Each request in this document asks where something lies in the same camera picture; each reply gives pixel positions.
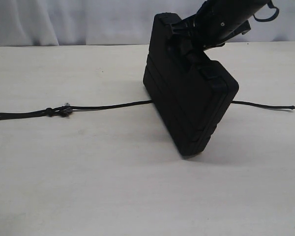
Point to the black plastic carry case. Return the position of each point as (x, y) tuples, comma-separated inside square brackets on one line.
[(190, 98)]

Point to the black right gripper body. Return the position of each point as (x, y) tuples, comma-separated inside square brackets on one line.
[(216, 22)]

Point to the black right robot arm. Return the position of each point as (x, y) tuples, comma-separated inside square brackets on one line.
[(256, 5)]

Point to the white backdrop curtain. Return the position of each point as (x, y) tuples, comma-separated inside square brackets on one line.
[(117, 22)]

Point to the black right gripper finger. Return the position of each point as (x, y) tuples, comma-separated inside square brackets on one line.
[(174, 42), (193, 55)]

